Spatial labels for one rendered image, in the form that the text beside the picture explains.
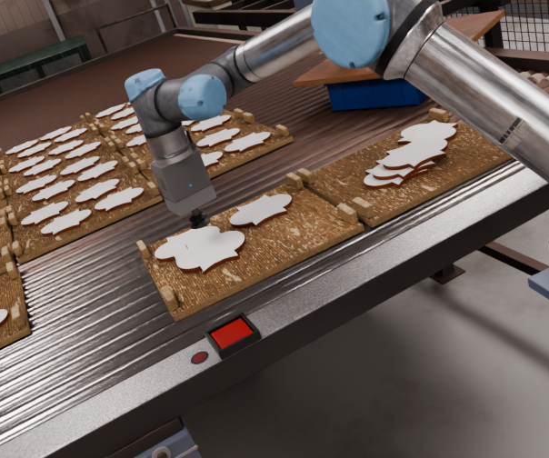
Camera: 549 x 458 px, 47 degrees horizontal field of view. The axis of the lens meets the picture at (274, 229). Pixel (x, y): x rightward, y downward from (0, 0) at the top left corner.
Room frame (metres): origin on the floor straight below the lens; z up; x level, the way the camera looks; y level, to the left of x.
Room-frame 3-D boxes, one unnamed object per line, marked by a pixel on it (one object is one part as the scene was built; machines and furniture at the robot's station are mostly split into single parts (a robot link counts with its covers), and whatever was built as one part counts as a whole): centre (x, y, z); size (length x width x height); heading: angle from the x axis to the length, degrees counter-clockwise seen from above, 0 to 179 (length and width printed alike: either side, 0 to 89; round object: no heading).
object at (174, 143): (1.19, 0.14, 1.20); 0.08 x 0.08 x 0.05
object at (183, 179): (1.20, 0.14, 1.12); 0.10 x 0.09 x 0.16; 24
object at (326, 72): (1.96, -0.55, 1.03); 0.50 x 0.50 x 0.02; 45
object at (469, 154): (1.33, -0.34, 0.93); 0.41 x 0.35 x 0.02; 106
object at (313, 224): (1.22, 0.07, 0.93); 0.41 x 0.35 x 0.02; 104
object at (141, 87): (1.18, 0.14, 1.28); 0.09 x 0.08 x 0.11; 47
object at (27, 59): (9.42, 2.61, 0.37); 1.85 x 1.69 x 0.74; 100
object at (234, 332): (0.90, 0.12, 0.92); 0.06 x 0.06 x 0.01; 17
